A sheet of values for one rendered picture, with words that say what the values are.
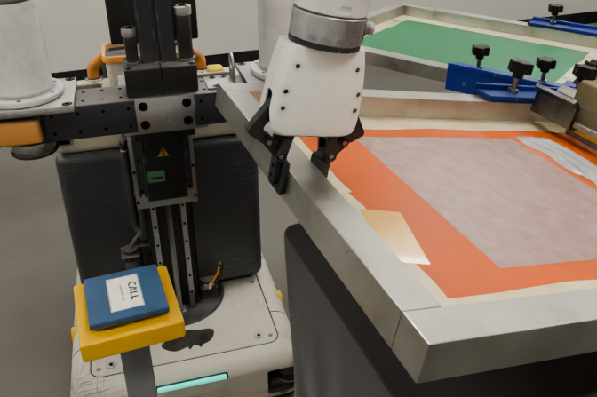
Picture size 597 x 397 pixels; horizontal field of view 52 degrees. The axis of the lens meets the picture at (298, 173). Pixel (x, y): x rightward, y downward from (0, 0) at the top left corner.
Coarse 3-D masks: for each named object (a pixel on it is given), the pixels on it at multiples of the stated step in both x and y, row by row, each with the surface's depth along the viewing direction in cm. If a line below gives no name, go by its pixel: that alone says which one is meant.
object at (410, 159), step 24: (312, 144) 84; (360, 144) 87; (384, 144) 89; (408, 144) 90; (432, 144) 92; (456, 144) 94; (480, 144) 96; (504, 144) 98; (576, 144) 105; (336, 168) 78; (360, 168) 79; (384, 168) 81; (408, 168) 82; (432, 168) 83; (456, 168) 85; (480, 168) 87; (504, 168) 88; (528, 168) 90; (552, 168) 92
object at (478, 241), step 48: (384, 192) 74; (432, 192) 76; (480, 192) 79; (528, 192) 81; (576, 192) 84; (432, 240) 65; (480, 240) 66; (528, 240) 68; (576, 240) 71; (480, 288) 58
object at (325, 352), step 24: (288, 240) 96; (288, 264) 99; (288, 288) 102; (312, 288) 89; (312, 312) 91; (336, 312) 81; (312, 336) 94; (336, 336) 83; (312, 360) 96; (336, 360) 85; (360, 360) 76; (312, 384) 100; (336, 384) 87; (360, 384) 78; (384, 384) 70
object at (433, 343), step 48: (240, 96) 86; (384, 96) 99; (432, 96) 104; (480, 96) 110; (288, 192) 66; (336, 192) 63; (336, 240) 56; (384, 288) 49; (384, 336) 49; (432, 336) 44; (480, 336) 45; (528, 336) 47; (576, 336) 50
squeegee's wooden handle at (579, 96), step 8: (584, 80) 103; (584, 88) 102; (592, 88) 101; (576, 96) 104; (584, 96) 103; (592, 96) 101; (584, 104) 103; (592, 104) 101; (584, 112) 103; (592, 112) 101; (576, 120) 104; (584, 120) 103; (592, 120) 101
